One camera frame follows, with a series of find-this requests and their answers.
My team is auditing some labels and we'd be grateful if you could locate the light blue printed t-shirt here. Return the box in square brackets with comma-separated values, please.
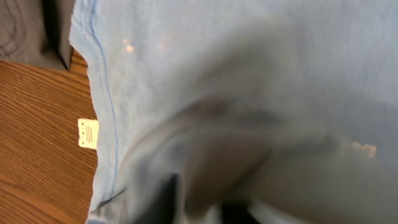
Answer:
[70, 0, 397, 223]

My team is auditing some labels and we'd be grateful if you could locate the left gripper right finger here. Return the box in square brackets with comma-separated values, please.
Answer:
[221, 202, 259, 224]

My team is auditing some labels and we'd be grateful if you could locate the folded grey shirt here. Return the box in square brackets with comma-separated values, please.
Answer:
[1, 0, 75, 70]

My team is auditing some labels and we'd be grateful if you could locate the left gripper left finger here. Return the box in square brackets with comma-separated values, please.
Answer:
[133, 175, 178, 224]

